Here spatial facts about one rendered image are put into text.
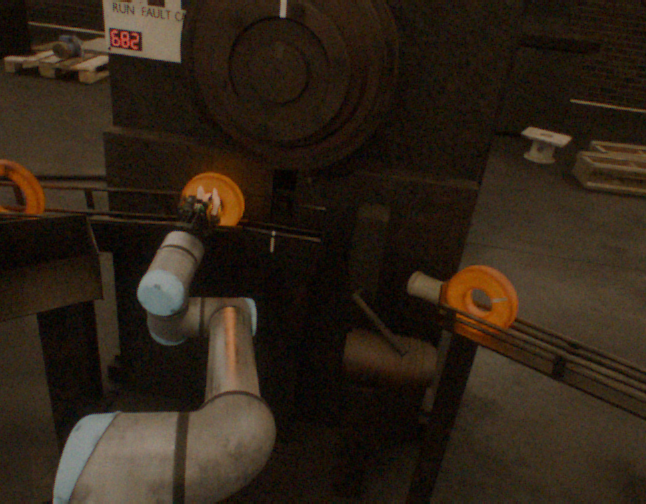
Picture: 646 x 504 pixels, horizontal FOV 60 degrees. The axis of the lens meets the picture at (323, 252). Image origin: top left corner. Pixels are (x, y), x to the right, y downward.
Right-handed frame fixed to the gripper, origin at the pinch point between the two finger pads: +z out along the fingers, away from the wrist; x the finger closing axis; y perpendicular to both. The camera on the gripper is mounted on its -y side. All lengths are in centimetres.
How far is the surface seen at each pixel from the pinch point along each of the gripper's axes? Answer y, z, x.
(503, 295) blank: 4, -22, -70
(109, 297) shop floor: -87, 30, 60
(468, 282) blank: 2, -18, -63
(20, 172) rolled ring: 0.3, -2.2, 49.7
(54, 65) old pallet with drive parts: -158, 329, 262
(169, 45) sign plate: 29.6, 17.8, 13.8
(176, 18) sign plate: 35.6, 19.5, 11.9
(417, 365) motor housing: -20, -26, -56
